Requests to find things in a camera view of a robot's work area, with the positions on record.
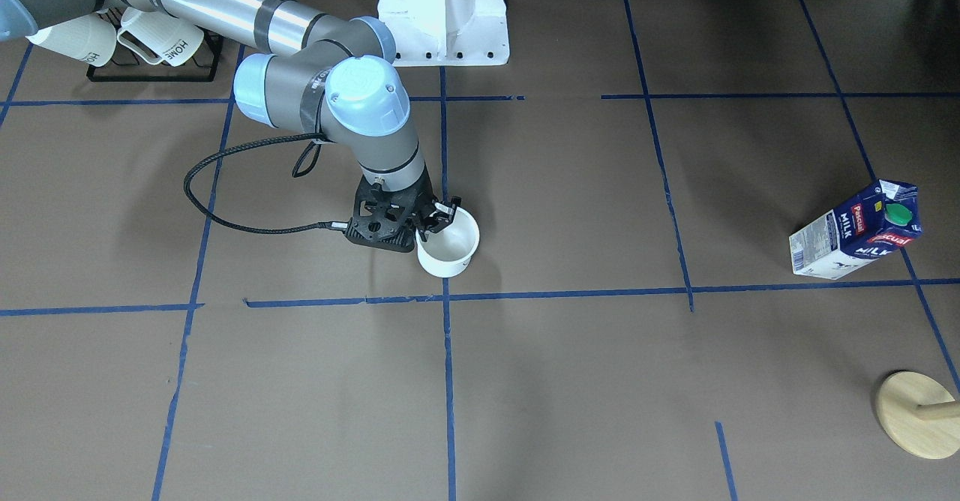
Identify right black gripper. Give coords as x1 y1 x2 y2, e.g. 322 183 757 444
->
360 170 462 242

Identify white smiley face mug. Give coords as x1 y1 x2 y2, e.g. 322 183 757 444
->
417 208 481 278

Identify blue Pascual milk carton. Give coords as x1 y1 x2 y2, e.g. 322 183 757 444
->
789 179 923 281

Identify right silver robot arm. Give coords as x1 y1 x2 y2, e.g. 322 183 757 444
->
2 0 465 253

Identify white ribbed HOME mug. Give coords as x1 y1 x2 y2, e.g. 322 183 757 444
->
117 7 205 67

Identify wooden mug tree stand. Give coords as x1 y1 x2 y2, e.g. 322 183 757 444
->
874 370 959 460

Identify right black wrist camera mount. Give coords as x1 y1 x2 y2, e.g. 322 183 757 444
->
343 178 419 253

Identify black braided cable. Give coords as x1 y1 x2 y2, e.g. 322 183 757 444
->
184 133 347 235

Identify white pedestal column base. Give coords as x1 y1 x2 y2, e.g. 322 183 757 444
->
377 0 511 68

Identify black wire mug rack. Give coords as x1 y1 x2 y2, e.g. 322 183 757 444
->
85 8 225 82

